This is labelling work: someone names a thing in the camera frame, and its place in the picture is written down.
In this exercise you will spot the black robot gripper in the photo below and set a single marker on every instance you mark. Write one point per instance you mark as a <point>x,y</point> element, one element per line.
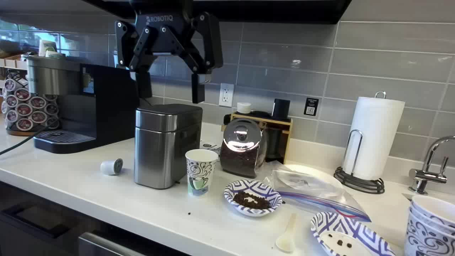
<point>196,40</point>

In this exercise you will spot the silver steel bin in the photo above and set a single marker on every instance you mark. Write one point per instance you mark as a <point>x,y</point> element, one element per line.
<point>163,134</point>

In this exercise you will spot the white coffee pod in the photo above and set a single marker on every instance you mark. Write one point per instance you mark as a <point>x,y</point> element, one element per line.
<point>111,166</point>

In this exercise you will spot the black silver Keurig coffee maker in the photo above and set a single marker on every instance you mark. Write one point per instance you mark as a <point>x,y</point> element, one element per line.
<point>95,104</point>

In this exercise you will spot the glass jar of coffee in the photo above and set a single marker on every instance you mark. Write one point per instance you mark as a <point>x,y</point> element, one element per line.
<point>243,148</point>

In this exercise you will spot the patterned plate with coffee grounds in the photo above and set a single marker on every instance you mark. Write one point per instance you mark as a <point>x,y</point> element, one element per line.
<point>252,198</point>

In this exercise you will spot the coffee pod carousel rack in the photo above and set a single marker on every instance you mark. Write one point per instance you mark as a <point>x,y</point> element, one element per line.
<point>25,112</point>

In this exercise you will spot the patterned paper cup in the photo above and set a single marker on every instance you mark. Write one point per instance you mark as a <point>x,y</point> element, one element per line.
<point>200,163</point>

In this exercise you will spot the wooden condiment organizer box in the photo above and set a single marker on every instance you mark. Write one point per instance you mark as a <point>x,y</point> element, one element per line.
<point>276,128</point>

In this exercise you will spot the clear zip plastic bag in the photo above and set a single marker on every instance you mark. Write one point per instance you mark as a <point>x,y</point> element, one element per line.
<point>311,186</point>

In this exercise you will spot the white plastic spoon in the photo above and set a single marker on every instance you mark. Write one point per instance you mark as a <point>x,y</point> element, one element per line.
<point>286,240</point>

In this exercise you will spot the dark cabinet drawers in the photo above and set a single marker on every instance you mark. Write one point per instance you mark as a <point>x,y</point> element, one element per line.
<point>34,226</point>

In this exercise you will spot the white paper towel roll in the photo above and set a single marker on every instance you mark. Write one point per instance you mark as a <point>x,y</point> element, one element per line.
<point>371,135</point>

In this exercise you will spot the blue patterned paper plate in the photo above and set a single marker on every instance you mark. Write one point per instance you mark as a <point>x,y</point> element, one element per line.
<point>344,236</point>

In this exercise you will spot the stack of patterned bowls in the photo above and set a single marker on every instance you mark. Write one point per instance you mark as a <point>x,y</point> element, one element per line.
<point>431,227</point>

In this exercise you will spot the white wall power outlet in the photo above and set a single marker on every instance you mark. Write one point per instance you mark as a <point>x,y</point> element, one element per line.
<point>225,94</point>

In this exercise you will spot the black wire towel holder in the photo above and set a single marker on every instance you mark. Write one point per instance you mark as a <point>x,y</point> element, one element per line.
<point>374,186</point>

